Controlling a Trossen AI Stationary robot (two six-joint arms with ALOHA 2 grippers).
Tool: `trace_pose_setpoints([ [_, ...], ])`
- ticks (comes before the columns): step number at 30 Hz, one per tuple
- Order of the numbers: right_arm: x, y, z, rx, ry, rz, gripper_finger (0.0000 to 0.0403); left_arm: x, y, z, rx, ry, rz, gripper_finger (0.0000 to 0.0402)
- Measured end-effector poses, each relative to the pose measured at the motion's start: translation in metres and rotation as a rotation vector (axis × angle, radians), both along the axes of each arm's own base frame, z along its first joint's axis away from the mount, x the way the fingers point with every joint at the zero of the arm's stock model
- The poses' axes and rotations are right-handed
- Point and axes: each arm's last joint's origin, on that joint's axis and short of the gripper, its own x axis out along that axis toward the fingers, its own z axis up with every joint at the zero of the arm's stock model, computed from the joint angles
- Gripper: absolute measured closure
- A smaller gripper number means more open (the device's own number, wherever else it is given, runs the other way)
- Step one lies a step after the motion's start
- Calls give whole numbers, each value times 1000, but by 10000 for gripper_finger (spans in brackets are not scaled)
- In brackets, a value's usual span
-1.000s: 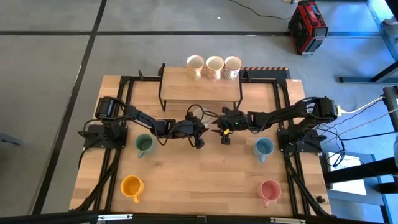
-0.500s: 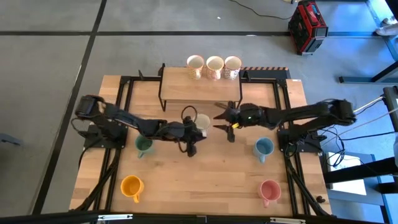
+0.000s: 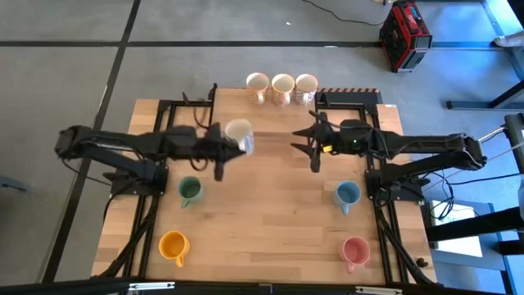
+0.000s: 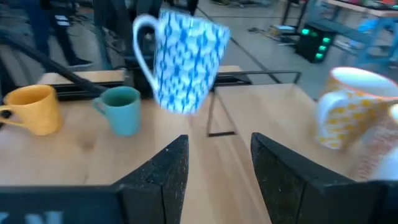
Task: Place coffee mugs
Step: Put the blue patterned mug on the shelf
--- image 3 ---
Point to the wooden shelf black metal legs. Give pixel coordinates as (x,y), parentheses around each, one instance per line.
(282,116)

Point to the black desk foot bar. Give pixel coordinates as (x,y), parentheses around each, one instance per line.
(471,105)

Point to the black overhead mount beam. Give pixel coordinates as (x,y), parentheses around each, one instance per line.
(245,289)

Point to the pink mug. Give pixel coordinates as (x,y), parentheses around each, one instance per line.
(355,250)

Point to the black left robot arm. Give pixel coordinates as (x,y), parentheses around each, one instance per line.
(114,141)

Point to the white mug yellow dots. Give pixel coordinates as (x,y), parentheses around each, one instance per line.
(257,83)

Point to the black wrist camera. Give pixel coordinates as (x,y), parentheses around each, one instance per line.
(315,164)
(219,172)

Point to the black aluminium frame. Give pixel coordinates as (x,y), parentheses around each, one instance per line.
(135,188)
(411,193)

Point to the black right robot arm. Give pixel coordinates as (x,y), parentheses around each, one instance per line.
(430,143)

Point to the white box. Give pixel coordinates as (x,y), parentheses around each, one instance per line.
(454,246)

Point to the black yellow striped bar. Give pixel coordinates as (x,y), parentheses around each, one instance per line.
(352,89)

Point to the silver metal bracket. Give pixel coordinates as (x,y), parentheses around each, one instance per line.
(151,286)
(378,291)

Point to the black knob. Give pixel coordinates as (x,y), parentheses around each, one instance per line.
(421,262)

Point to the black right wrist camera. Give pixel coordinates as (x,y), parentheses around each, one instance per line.
(315,164)

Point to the black right aluminium frame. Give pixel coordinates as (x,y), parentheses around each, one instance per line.
(411,193)

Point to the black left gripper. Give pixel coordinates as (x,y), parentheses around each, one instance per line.
(210,143)

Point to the blue mug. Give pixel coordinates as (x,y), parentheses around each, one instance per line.
(347,193)

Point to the grey chair base leg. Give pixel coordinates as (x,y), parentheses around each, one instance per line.
(12,184)

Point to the black desk edge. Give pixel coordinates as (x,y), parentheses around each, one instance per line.
(516,135)

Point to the red tool case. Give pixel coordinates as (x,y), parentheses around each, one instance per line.
(403,37)

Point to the green mug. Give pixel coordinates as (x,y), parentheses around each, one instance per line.
(190,189)

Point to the black left aluminium frame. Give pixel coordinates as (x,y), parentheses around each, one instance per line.
(135,188)

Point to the person's white shoe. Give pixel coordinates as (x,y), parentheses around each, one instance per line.
(509,41)

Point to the black desk beam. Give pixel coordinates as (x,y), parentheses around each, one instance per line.
(471,225)

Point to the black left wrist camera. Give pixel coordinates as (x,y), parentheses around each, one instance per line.
(219,172)

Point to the white mug orange-red pattern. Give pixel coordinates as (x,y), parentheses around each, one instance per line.
(283,84)

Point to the white mug dark geometric pattern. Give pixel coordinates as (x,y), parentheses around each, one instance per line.
(238,130)

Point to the white mug dark speckled pattern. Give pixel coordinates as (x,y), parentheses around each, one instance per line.
(306,84)

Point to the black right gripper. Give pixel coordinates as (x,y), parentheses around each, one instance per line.
(340,139)

